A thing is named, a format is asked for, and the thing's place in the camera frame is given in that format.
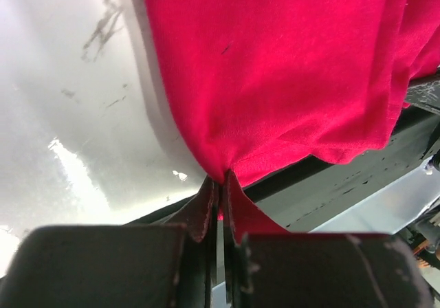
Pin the aluminium frame rail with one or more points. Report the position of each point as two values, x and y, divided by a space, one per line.
391 208

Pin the red t shirt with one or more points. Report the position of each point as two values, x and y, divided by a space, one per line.
255 86

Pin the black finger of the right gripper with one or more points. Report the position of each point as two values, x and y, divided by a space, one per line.
424 94

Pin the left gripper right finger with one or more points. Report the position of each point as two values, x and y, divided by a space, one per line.
269 266

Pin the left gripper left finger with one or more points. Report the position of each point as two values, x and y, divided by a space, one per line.
169 264

